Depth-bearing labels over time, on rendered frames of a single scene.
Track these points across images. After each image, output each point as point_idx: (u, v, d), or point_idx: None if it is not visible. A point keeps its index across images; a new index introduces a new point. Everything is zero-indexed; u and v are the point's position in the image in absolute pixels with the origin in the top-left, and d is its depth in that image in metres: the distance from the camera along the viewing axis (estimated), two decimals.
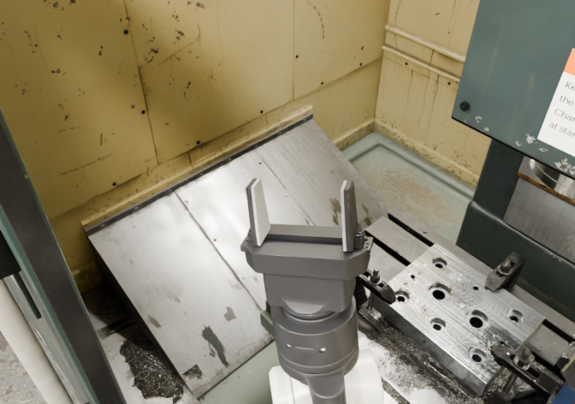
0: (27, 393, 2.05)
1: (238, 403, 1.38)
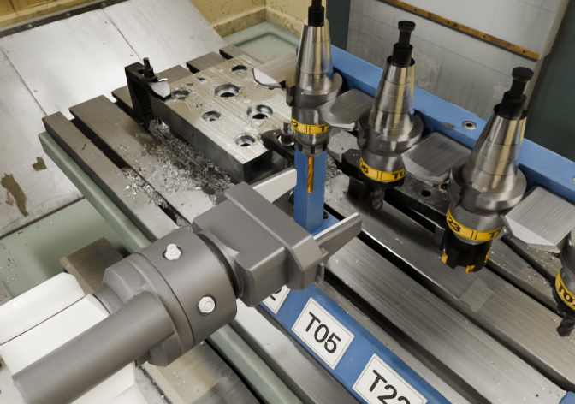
0: None
1: (27, 250, 1.20)
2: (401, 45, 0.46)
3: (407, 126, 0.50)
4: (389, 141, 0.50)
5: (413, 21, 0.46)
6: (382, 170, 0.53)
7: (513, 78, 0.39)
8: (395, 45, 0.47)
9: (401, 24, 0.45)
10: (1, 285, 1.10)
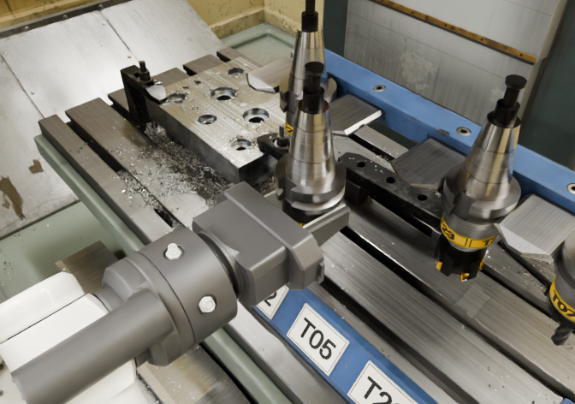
0: None
1: (24, 253, 1.20)
2: (311, 90, 0.41)
3: (326, 175, 0.45)
4: (305, 193, 0.44)
5: (323, 63, 0.40)
6: (304, 222, 0.48)
7: (506, 86, 0.39)
8: (305, 89, 0.41)
9: (308, 67, 0.40)
10: None
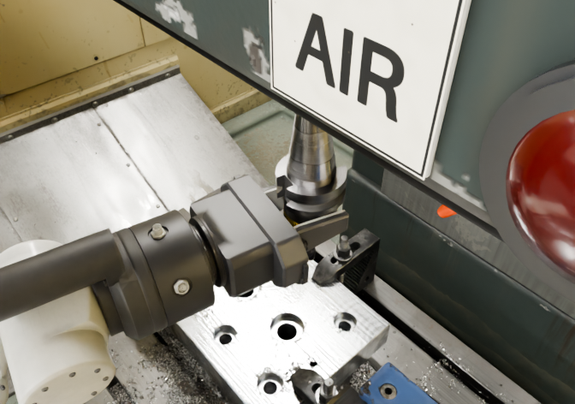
0: None
1: None
2: None
3: (323, 179, 0.45)
4: (299, 194, 0.45)
5: None
6: (299, 222, 0.48)
7: None
8: None
9: None
10: None
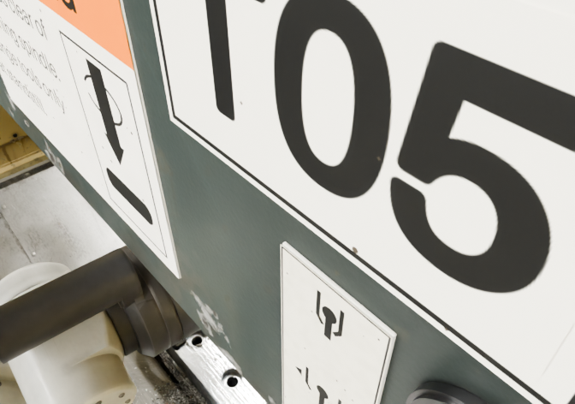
0: None
1: None
2: None
3: None
4: None
5: None
6: None
7: None
8: None
9: None
10: None
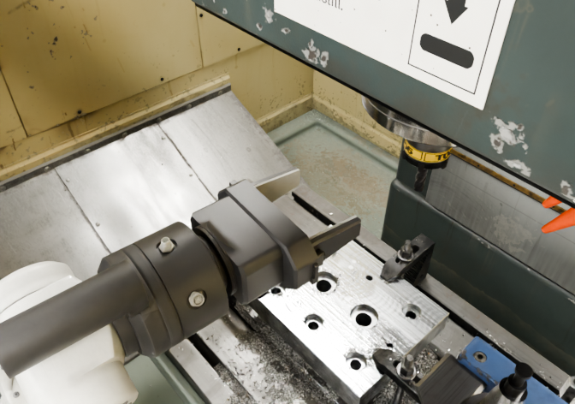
0: None
1: None
2: None
3: None
4: None
5: None
6: (427, 151, 0.55)
7: None
8: None
9: None
10: None
